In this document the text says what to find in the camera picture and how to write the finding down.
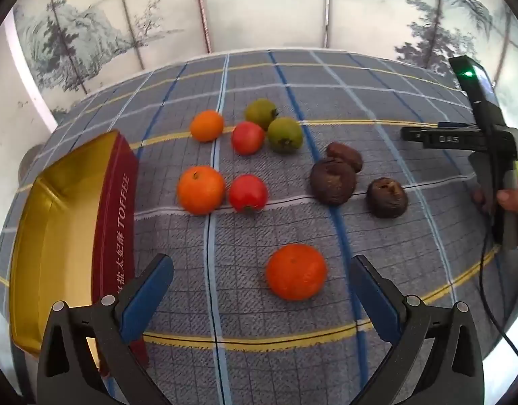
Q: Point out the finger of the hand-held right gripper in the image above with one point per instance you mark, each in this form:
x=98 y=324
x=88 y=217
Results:
x=415 y=135

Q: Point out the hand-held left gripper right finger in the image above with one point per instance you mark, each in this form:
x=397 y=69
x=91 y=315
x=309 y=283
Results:
x=377 y=303

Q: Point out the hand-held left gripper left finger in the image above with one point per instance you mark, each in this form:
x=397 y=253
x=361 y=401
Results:
x=145 y=299

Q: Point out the wrinkled brown fruit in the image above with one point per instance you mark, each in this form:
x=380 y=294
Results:
x=386 y=198

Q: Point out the large reddish orange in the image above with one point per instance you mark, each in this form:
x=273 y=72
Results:
x=297 y=272

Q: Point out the large round brown fruit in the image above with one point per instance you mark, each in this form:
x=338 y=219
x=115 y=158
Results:
x=332 y=183

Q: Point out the gold tin box red sides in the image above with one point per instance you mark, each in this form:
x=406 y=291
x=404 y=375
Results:
x=65 y=228

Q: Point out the medium orange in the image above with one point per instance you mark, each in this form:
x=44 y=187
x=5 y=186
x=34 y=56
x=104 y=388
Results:
x=201 y=190

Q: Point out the green round fruit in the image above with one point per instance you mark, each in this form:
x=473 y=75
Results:
x=261 y=112
x=285 y=135

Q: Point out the red tomato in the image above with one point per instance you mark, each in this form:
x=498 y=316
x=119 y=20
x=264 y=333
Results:
x=247 y=137
x=247 y=193

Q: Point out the person's right hand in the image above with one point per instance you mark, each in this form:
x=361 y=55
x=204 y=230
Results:
x=516 y=202

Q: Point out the small elongated brown fruit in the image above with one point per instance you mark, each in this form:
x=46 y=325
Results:
x=347 y=155

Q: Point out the plaid blue grey tablecloth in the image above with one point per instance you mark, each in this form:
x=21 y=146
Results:
x=250 y=236

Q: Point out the round grey millstone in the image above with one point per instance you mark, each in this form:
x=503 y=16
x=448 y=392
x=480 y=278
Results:
x=29 y=164

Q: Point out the small orange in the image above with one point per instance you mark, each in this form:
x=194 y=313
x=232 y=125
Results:
x=206 y=125

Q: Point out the painted landscape folding screen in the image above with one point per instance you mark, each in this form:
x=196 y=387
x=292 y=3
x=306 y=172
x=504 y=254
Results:
x=263 y=8

